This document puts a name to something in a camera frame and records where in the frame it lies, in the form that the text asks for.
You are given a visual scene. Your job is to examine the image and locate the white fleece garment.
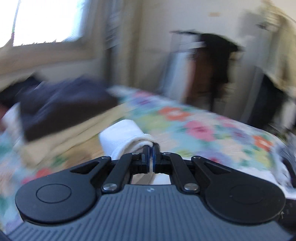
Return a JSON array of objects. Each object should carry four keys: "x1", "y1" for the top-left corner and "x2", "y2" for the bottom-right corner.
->
[{"x1": 99, "y1": 120, "x2": 154, "y2": 160}]

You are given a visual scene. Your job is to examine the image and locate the hanging dark clothes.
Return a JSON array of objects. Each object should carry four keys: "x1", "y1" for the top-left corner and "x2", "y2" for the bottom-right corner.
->
[{"x1": 185, "y1": 33, "x2": 243, "y2": 111}]

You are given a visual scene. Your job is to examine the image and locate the folded cream garment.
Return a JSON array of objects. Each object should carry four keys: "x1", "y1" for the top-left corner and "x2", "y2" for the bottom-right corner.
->
[{"x1": 2, "y1": 103, "x2": 126, "y2": 167}]

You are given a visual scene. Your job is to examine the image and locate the floral bedspread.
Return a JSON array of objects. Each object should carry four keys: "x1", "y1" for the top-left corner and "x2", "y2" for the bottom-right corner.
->
[{"x1": 1, "y1": 86, "x2": 295, "y2": 233}]

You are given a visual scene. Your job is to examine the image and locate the folded navy sweater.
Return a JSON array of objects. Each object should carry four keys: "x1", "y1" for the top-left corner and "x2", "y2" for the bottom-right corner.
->
[{"x1": 1, "y1": 75, "x2": 118, "y2": 142}]

